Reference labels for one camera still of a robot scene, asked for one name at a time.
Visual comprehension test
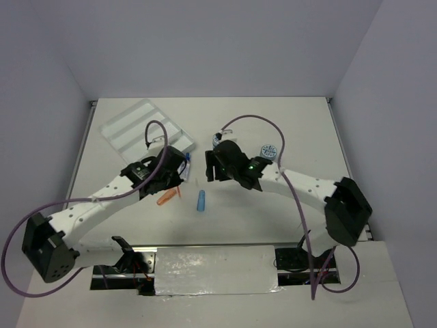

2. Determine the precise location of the clear spray bottle blue cap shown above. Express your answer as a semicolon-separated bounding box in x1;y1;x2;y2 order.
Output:
180;152;191;181

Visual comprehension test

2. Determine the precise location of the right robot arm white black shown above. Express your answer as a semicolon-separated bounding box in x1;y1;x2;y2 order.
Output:
206;140;373;267

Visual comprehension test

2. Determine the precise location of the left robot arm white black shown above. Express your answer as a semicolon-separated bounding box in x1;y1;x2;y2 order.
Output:
22;146;186;283

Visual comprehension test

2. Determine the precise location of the blue white round jar left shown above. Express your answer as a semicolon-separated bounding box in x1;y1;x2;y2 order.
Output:
212;134;221;148

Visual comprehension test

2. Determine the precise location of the blue white round jar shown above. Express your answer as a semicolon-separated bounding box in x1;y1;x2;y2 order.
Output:
259;144;278;161
212;134;221;148

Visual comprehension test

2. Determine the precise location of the blue translucent cap case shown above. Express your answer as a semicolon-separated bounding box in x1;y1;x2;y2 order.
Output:
197;190;206;212

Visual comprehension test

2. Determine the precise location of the orange translucent cap case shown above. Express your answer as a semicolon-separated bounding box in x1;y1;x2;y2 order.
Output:
156;189;177;206

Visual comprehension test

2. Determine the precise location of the blue white round jar right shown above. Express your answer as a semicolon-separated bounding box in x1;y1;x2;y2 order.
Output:
259;144;278;161

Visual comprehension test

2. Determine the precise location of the white compartment tray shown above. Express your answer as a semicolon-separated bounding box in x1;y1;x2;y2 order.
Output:
99;99;195;164

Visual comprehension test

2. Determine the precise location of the silver foil covered panel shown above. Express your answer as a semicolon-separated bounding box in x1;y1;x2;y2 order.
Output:
154;245;279;296

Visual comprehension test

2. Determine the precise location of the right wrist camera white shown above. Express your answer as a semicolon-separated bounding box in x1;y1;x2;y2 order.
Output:
217;128;237;143

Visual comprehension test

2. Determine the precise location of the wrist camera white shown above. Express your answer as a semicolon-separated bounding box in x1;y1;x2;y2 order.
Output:
217;128;237;143
147;136;165;156

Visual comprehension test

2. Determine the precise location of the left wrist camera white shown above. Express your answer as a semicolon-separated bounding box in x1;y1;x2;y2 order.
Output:
147;136;165;156

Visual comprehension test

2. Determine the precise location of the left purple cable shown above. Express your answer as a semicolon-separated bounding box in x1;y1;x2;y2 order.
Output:
1;121;170;298

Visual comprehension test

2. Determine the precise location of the purple cable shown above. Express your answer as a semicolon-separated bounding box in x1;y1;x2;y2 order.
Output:
1;121;170;298
220;115;362;301

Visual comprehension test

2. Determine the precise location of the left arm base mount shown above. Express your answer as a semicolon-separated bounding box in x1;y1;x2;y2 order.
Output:
90;244;157;296

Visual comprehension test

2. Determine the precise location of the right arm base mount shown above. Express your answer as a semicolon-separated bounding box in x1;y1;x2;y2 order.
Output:
273;237;340;286

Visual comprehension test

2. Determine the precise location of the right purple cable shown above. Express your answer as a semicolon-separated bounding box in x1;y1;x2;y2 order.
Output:
220;115;362;301

